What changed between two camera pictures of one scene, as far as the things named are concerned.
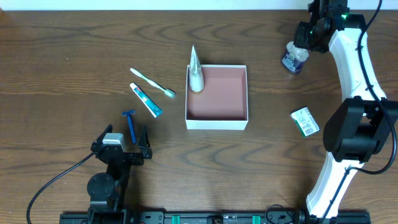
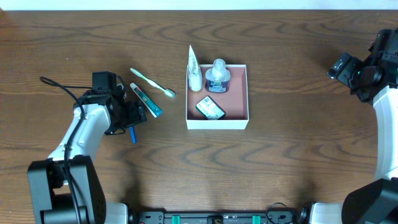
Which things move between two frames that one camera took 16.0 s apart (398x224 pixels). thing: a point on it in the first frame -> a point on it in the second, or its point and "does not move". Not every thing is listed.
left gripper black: (128, 156) -> (137, 112)
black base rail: (217, 216) does not move
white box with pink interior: (222, 104) does not move
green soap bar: (305, 121) -> (210, 109)
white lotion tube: (196, 75) does not move
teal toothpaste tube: (150, 106) does not move
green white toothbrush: (168, 93) does not move
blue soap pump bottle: (295, 58) -> (217, 78)
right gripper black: (302, 38) -> (337, 68)
